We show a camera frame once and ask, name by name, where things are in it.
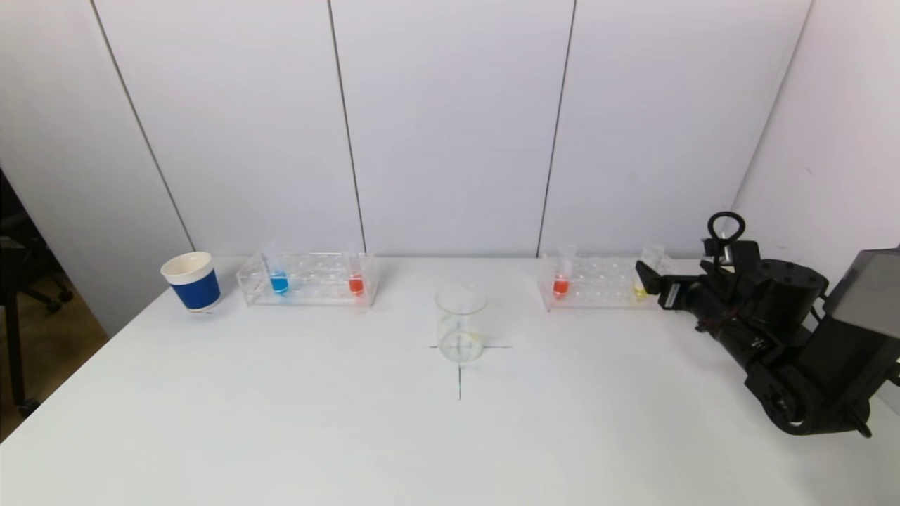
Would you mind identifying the black looped camera cable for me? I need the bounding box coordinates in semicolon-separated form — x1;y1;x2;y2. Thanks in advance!
707;211;746;278

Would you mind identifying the test tube with yellow pigment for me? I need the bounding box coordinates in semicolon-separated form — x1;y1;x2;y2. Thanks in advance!
631;244;666;300

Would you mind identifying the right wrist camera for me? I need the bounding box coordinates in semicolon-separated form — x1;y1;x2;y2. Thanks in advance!
702;239;761;282

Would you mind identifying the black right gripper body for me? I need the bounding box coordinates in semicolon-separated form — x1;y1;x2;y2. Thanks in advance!
657;274;730;335

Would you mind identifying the clear glass beaker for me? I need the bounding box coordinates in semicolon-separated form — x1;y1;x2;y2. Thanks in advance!
435;283;488;364

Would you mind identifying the test tube with blue pigment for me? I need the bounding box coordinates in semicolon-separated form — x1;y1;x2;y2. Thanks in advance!
263;246;291;297

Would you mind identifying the clear plastic test tube rack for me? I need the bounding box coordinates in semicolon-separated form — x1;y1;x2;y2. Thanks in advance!
237;253;380;309
539;254;676;313

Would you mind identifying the blue and white paper cup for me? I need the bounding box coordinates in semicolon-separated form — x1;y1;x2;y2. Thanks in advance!
160;252;222;312

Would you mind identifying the test tube with red pigment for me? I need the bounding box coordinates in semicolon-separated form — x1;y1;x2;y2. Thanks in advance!
346;246;366;297
552;244;577;299

